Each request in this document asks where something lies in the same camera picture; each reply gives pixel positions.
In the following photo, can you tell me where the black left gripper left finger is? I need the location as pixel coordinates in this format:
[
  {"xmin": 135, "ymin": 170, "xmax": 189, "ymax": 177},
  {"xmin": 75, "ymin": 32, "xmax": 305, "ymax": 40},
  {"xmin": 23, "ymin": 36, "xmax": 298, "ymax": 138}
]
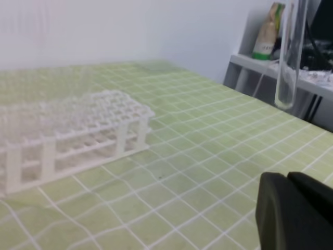
[{"xmin": 255, "ymin": 172, "xmax": 332, "ymax": 249}]

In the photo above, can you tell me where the green checkered tablecloth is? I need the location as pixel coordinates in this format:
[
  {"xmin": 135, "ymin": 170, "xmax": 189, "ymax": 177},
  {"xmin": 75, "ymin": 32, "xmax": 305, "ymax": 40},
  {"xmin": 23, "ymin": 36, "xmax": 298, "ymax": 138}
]
[{"xmin": 1, "ymin": 62, "xmax": 332, "ymax": 249}]

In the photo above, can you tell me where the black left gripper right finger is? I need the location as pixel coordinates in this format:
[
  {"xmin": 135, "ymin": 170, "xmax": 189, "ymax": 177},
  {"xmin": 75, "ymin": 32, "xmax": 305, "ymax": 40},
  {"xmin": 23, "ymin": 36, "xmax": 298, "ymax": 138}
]
[{"xmin": 287, "ymin": 172, "xmax": 332, "ymax": 225}]

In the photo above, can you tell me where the brown paper bag green label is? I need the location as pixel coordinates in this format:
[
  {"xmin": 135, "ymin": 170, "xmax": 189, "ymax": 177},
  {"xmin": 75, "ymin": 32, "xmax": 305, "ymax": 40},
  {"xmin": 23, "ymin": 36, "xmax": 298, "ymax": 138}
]
[{"xmin": 252, "ymin": 2, "xmax": 285, "ymax": 60}]

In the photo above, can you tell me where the white plastic test tube rack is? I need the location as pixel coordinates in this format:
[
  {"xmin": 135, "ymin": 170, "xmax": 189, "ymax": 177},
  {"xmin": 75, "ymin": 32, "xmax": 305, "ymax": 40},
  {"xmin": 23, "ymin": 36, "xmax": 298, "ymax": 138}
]
[{"xmin": 1, "ymin": 90, "xmax": 155, "ymax": 196}]

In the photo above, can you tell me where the clear glass test tube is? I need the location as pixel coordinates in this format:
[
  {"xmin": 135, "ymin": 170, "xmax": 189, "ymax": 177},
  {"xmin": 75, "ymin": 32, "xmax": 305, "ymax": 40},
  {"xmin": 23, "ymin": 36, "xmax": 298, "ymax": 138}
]
[{"xmin": 274, "ymin": 0, "xmax": 309, "ymax": 110}]

